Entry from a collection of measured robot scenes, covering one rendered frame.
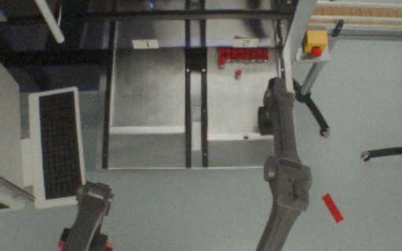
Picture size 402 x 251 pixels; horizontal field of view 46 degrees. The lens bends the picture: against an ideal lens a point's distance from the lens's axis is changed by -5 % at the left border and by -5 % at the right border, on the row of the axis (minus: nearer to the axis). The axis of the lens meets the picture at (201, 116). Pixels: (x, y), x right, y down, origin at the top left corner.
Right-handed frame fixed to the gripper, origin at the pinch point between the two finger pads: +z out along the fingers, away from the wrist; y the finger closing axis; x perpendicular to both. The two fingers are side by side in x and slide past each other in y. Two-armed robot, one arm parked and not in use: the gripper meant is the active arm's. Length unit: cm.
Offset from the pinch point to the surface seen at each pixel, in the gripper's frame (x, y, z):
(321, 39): -19.4, 27.4, -16.2
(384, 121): -80, 45, 86
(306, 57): -17.1, 29.6, -1.2
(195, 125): 24.2, 3.2, 1.7
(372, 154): -68, 23, 80
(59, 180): 72, -14, 9
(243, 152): 7.6, -6.3, 3.2
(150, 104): 39.9, 11.0, 0.7
